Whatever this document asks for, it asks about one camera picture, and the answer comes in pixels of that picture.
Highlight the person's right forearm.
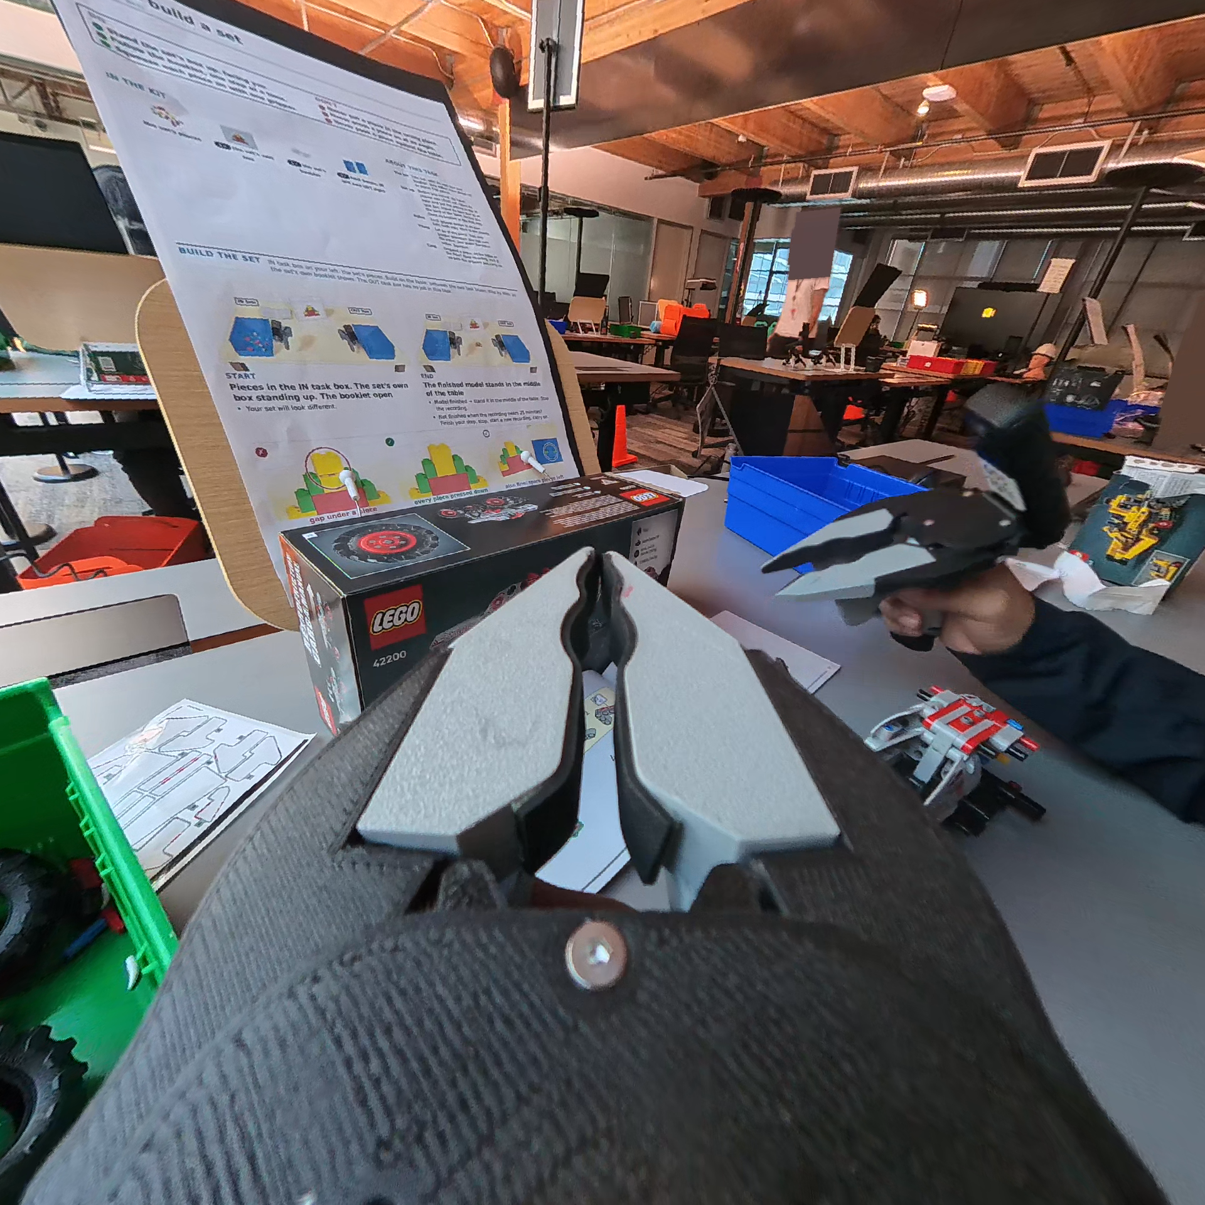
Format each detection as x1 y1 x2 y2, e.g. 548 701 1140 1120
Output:
958 595 1205 826

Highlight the open instruction booklet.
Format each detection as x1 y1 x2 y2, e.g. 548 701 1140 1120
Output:
535 612 840 894

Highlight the white sticker sheet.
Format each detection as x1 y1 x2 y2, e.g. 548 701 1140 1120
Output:
89 698 317 888

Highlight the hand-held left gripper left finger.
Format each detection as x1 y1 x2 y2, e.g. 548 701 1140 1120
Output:
355 548 604 886

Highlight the person's right hand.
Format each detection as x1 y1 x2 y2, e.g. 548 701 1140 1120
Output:
878 562 1038 657

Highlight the clear display case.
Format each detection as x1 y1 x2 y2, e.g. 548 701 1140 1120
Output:
80 341 152 393

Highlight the crumpled white paper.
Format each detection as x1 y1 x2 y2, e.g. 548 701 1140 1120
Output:
1002 551 1175 615

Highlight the black office chair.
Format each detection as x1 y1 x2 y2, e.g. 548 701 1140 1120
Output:
670 315 718 397

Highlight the orange plastic bin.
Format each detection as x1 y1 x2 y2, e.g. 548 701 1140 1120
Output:
18 516 211 591

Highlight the wooden poster board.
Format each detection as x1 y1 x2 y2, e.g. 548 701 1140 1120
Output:
135 280 604 630

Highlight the white paper card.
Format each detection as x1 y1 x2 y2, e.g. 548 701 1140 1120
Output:
612 467 708 499

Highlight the grey flat panel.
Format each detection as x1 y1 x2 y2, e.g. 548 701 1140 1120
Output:
0 592 192 690

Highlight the small blue bin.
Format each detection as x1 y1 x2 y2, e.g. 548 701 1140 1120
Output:
1043 400 1132 440

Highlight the black lego set box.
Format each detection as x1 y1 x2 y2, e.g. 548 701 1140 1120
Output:
281 470 685 736

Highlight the black floor lamp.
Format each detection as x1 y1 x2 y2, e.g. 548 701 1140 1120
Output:
526 0 586 295

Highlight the yellow vehicle lego box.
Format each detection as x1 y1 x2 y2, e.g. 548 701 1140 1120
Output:
1068 456 1205 591

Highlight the black rubber tyre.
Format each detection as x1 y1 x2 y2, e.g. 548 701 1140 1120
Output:
0 848 60 991
0 1024 87 1180

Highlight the blue plastic bin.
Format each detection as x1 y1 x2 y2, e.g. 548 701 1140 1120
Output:
724 456 961 572

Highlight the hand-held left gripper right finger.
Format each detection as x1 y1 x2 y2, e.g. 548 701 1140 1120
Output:
602 551 842 912

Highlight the large black screen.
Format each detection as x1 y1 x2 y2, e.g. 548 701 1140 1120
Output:
0 132 129 257

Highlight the green plastic bin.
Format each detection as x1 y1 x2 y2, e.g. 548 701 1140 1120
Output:
0 677 178 1205

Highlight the black computer monitor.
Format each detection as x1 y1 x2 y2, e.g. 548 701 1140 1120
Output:
941 287 1051 364

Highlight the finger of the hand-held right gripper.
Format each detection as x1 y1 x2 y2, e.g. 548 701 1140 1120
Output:
759 503 909 575
774 541 938 604

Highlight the printed instruction poster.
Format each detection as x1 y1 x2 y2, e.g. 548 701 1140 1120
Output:
51 0 581 585

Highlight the grey red lego model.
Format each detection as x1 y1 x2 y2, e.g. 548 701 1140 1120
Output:
863 687 1045 838

